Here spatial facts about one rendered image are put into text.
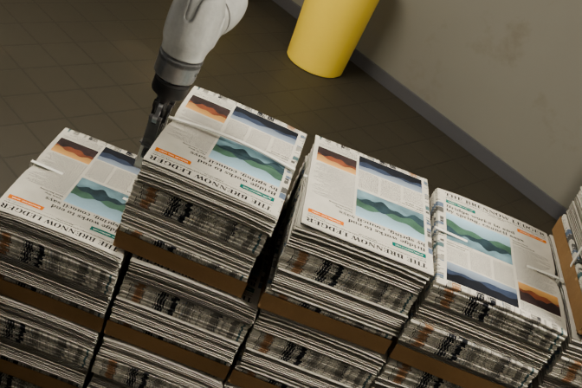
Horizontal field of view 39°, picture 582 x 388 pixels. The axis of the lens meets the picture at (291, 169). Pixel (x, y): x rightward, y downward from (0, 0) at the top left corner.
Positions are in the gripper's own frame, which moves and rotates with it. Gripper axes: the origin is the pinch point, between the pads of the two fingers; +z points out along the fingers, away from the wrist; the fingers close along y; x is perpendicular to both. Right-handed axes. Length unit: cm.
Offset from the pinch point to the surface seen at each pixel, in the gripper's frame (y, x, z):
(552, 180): 250, -179, 75
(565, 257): 4, -93, -16
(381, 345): -19, -61, 8
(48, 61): 191, 81, 98
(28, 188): -9.6, 19.7, 13.3
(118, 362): -19.3, -12.3, 40.7
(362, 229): -13, -47, -13
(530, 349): -19, -87, -6
